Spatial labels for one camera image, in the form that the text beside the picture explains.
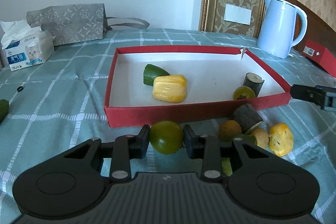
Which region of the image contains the orange brown round fruit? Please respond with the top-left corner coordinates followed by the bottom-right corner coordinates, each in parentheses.
top-left (218, 120), bottom-right (242, 141)

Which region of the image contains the green lime wedge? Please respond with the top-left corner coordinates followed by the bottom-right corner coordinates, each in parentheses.
top-left (221, 134), bottom-right (257, 176)

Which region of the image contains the green round fruit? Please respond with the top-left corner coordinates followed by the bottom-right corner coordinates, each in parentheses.
top-left (149, 121), bottom-right (184, 155)
top-left (232, 86), bottom-right (256, 100)

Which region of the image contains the tan longan fruit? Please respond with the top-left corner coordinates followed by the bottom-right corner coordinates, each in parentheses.
top-left (251, 128), bottom-right (269, 149)

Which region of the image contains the small yellow jackfruit piece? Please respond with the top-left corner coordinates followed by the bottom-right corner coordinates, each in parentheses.
top-left (269, 123), bottom-right (294, 157)

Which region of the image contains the large yellow jackfruit piece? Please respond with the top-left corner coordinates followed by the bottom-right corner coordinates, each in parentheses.
top-left (152, 75), bottom-right (187, 103)

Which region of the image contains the green avocado wedge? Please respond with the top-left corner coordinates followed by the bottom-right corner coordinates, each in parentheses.
top-left (143, 64), bottom-right (170, 86)

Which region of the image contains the cut cucumber piece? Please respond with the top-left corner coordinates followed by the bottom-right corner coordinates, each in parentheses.
top-left (0, 99), bottom-right (9, 123)

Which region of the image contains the small red box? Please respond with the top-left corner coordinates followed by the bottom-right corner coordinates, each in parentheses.
top-left (302, 40), bottom-right (336, 77)

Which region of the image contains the red shallow cardboard box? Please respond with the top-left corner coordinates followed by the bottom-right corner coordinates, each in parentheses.
top-left (104, 45), bottom-right (290, 127)

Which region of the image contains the light blue electric kettle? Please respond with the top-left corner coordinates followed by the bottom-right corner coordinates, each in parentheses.
top-left (257, 0), bottom-right (307, 59)

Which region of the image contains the grey patterned paper bag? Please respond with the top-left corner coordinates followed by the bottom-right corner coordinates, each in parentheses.
top-left (26, 3), bottom-right (150, 46)

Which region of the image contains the cat print tissue box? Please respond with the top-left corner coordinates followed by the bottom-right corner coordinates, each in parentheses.
top-left (1, 20), bottom-right (54, 71)

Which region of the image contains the white wall switch panel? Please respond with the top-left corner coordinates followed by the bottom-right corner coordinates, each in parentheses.
top-left (224, 4), bottom-right (252, 25)

